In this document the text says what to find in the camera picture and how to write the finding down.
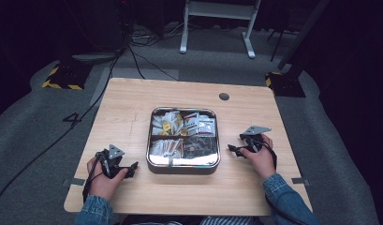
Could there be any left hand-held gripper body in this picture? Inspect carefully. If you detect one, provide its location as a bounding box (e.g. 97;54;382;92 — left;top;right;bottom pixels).
96;143;129;180

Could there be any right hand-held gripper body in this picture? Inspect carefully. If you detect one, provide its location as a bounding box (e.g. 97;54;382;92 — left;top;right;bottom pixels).
239;125;273;154

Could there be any person's right hand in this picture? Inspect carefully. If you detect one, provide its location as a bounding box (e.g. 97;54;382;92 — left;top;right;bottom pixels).
240;133;278;180

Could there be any person's left hand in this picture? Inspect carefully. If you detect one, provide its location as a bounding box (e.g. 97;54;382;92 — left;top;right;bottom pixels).
86;156;129;202

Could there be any pile of dark packets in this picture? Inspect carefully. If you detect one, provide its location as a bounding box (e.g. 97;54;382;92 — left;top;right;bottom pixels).
183;136;219;158

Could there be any pile of white stick packets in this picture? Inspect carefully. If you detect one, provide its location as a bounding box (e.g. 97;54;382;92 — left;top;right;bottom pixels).
150;138;184;158

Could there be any pile of red label packets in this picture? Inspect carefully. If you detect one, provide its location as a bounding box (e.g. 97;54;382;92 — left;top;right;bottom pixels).
183;112;217;137

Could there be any grey tape strip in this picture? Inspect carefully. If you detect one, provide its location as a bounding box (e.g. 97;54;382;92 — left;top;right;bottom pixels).
290;176;311;187
61;177;86;188

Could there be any square metal compartment tray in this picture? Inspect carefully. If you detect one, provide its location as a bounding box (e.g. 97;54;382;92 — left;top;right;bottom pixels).
145;106;222;175

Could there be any pile of white yellow packets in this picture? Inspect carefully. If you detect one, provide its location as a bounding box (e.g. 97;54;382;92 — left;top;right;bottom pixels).
151;110;184;137

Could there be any yellow black striped base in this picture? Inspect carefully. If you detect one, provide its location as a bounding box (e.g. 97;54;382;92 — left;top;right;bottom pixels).
264;70;307;98
41;61;94;91

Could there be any person's striped clothing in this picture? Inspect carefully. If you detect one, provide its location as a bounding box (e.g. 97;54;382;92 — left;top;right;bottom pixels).
199;215;259;225

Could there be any black slanted pole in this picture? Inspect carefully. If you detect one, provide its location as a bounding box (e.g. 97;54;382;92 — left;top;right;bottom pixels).
276;0;331;71

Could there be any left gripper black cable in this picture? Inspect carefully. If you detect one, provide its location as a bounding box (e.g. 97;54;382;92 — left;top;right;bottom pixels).
81;151;109;204

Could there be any long black floor cable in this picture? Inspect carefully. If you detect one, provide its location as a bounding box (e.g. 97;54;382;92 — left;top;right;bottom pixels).
0;46;131;210

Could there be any thin black floor cable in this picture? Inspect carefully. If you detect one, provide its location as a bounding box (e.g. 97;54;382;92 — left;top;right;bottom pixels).
126;43;180;82

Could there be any white metal stand frame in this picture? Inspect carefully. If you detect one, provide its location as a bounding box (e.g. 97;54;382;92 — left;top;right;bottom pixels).
178;0;263;60

